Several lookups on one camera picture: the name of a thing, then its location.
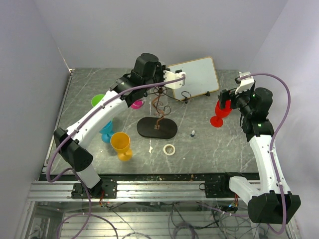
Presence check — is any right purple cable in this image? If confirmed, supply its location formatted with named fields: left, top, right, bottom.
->
left=239, top=72, right=292, bottom=235

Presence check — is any red wine glass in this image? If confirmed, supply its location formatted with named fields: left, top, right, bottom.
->
left=210, top=100, right=232, bottom=127

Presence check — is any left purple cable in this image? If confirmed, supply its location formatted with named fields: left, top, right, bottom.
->
left=45, top=74, right=186, bottom=184

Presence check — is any blue wine glass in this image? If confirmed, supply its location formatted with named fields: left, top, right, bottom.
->
left=99, top=121, right=114, bottom=143

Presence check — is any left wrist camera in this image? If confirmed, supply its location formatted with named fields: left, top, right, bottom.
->
left=163, top=70, right=186, bottom=90

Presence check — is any orange wine glass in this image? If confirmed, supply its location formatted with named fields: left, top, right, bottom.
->
left=110, top=132, right=133, bottom=161

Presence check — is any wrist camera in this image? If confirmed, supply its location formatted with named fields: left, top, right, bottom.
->
left=235, top=72, right=255, bottom=95
left=163, top=70, right=186, bottom=90

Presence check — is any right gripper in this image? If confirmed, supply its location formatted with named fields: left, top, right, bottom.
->
left=218, top=86, right=254, bottom=117

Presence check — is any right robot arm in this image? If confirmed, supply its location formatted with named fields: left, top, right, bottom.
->
left=218, top=88, right=301, bottom=225

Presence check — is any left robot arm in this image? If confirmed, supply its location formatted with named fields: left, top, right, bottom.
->
left=53, top=53, right=165, bottom=198

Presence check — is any pink wine glass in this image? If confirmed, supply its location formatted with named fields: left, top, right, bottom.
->
left=131, top=99, right=145, bottom=110

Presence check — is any purple cable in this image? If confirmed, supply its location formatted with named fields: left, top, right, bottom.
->
left=45, top=74, right=186, bottom=184
left=239, top=72, right=292, bottom=235

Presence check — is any small whiteboard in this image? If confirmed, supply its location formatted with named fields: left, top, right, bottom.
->
left=169, top=56, right=219, bottom=100

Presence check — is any masking tape roll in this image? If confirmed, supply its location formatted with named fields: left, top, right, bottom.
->
left=163, top=144, right=176, bottom=156

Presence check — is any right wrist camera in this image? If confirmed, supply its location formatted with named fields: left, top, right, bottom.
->
left=235, top=72, right=255, bottom=95

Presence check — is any green wine glass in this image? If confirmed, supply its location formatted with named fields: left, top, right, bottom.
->
left=91, top=94, right=105, bottom=107

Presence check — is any metal wine glass rack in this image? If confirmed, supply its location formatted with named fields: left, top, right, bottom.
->
left=137, top=86, right=192, bottom=139

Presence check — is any aluminium frame rail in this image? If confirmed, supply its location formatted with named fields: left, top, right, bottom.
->
left=26, top=180, right=290, bottom=202

